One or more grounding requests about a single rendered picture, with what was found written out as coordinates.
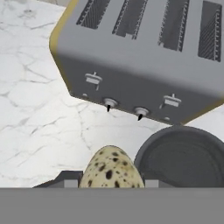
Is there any dark grey bowl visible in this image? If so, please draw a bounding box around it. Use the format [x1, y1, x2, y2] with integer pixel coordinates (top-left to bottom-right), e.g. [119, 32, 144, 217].
[133, 125, 224, 189]

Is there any grey four-slot toaster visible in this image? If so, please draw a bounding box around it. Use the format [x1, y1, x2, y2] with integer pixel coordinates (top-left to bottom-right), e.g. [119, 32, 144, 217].
[48, 0, 224, 126]

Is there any speckled beige egg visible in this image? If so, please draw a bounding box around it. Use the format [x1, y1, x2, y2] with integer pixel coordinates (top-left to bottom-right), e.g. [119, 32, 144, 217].
[78, 144, 146, 189]

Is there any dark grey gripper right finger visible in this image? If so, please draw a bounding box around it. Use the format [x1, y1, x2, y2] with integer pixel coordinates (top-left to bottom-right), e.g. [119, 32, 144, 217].
[140, 170, 176, 189]

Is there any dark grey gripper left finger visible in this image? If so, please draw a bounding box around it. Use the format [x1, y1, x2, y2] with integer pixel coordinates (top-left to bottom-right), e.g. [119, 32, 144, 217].
[32, 170, 84, 189]

